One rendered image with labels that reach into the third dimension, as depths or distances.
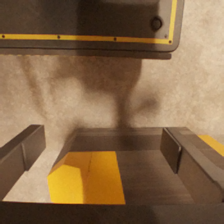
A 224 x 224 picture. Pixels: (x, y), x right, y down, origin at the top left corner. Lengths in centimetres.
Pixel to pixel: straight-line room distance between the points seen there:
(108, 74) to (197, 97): 49
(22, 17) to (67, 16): 12
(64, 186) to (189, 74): 77
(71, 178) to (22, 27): 49
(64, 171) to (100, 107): 39
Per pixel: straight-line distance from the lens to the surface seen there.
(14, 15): 56
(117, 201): 44
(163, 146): 17
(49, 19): 52
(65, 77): 83
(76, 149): 65
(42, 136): 17
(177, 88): 89
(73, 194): 64
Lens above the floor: 80
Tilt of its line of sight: 73 degrees down
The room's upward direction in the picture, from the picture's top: 176 degrees clockwise
